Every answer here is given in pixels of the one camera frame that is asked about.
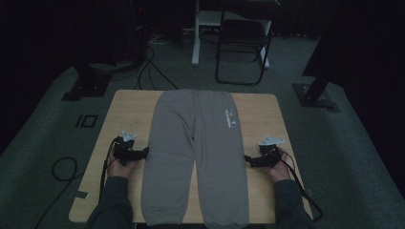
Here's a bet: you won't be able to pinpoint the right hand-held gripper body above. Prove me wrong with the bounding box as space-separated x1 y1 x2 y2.
254 136 287 169

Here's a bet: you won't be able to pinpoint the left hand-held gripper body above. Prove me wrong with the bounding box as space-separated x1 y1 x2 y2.
113 130 141 167

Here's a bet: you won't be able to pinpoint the grey sweatpants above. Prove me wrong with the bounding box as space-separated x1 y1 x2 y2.
140 89 250 229

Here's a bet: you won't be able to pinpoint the person's right hand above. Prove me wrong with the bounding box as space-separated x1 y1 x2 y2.
265 146 292 183

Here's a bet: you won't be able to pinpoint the person's left hand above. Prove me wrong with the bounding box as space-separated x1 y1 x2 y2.
107 156 139 179

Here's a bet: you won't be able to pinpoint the black stand with flat base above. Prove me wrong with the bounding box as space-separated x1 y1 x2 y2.
61 61 113 102

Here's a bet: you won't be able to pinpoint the slanted black stand with base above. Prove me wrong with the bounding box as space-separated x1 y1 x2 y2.
292 0 341 113

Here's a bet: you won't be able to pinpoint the black folding chair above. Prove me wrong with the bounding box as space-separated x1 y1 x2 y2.
215 10 275 87

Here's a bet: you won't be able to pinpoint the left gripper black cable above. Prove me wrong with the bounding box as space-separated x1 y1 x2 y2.
98 137 119 202

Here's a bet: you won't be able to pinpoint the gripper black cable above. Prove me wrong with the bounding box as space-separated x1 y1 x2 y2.
98 137 119 202
270 149 325 223

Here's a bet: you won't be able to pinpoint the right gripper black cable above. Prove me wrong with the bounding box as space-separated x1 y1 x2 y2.
270 149 325 223

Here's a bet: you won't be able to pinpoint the looped black floor cable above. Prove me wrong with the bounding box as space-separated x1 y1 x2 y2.
32 156 86 229

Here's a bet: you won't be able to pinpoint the black floor cables bundle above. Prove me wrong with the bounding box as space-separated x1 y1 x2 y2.
135 46 180 92

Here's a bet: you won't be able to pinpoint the white floor cable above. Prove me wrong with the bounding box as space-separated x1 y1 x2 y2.
148 32 176 46

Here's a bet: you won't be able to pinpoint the white desk frame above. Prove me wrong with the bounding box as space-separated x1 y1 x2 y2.
191 0 272 70

